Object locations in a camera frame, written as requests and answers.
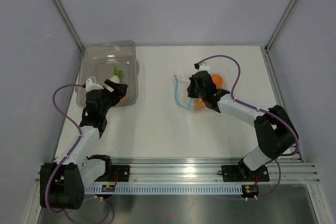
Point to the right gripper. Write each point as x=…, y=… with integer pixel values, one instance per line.
x=191, y=93

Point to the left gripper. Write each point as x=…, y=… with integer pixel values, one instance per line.
x=118, y=93

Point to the yellow fake fruit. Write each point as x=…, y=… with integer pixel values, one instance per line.
x=123, y=99

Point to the white fake radish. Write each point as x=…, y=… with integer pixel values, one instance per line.
x=116, y=77

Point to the zip top bag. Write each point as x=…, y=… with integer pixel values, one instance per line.
x=181, y=98

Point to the clear plastic container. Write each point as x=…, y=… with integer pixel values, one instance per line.
x=98, y=61

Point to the golden fake pastry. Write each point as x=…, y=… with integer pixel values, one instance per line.
x=198, y=104

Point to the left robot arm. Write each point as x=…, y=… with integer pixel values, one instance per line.
x=63, y=182

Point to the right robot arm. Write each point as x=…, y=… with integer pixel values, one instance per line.
x=274, y=131

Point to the orange fake fruit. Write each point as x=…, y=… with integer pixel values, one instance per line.
x=217, y=79

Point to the left controller board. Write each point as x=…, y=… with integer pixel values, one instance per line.
x=108, y=188

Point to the controller board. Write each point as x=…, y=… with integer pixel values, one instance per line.
x=251, y=190
x=108, y=188

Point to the right controller board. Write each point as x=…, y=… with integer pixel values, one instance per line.
x=251, y=190

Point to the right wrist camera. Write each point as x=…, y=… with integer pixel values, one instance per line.
x=202, y=66

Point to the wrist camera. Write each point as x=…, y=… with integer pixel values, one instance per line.
x=91, y=84
x=202, y=66

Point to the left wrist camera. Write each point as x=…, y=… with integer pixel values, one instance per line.
x=91, y=84

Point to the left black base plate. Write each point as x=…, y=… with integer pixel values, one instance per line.
x=120, y=173

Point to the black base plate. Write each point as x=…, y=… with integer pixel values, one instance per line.
x=231, y=173
x=120, y=173

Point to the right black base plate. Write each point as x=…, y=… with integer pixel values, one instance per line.
x=231, y=173

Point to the white slotted cable duct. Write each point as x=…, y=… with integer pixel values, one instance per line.
x=168, y=190

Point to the aluminium mounting rail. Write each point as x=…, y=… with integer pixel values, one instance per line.
x=204, y=171

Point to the left frame post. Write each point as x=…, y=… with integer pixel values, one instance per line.
x=64, y=16

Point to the frame post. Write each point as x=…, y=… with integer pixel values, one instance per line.
x=280, y=25
x=64, y=16

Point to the right frame post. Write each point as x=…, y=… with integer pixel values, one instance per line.
x=280, y=25

